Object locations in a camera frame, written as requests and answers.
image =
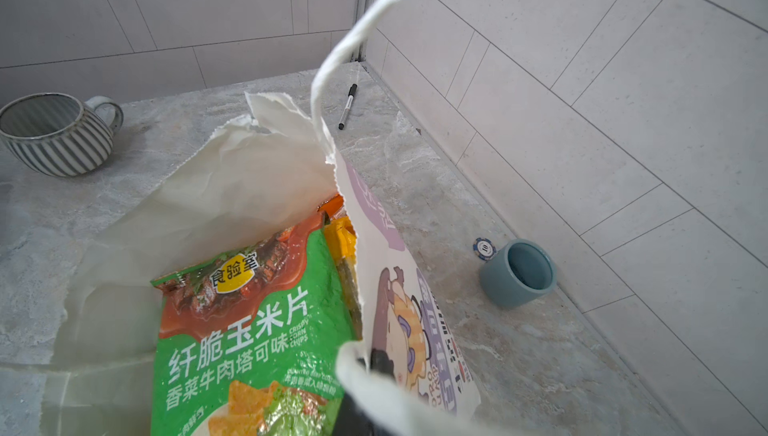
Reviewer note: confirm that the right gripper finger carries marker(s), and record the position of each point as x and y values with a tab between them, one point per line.
351	421

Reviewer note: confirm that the green corn chips bag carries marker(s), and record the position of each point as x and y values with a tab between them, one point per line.
248	339

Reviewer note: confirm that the yellow snack bag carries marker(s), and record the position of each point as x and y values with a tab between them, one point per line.
341	240

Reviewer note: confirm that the white printed paper bag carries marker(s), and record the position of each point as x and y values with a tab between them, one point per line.
261	172

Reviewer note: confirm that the blue poker chip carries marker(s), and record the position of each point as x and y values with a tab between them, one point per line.
484	248

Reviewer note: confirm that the teal ceramic cup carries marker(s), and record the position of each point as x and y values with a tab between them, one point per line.
517	274

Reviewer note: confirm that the black marker pen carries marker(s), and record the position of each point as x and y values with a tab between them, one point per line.
347	108

